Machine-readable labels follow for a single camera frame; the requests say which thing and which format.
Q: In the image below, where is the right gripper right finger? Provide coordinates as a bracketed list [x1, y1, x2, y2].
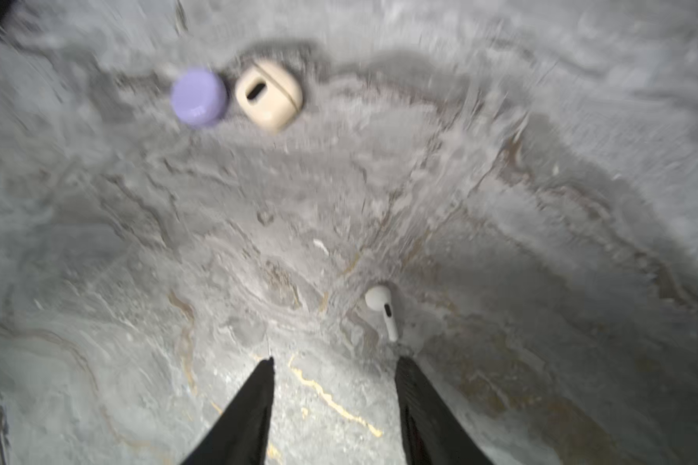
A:
[395, 356, 492, 465]

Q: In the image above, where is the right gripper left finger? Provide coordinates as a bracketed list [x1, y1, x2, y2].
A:
[182, 358, 275, 465]

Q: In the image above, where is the white earbud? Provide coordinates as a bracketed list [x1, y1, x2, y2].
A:
[365, 285, 399, 343]

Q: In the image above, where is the purple earbud case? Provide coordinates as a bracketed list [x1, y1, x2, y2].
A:
[171, 68, 229, 127]

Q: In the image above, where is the beige earbud charging case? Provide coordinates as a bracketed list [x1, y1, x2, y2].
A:
[235, 59, 304, 133]

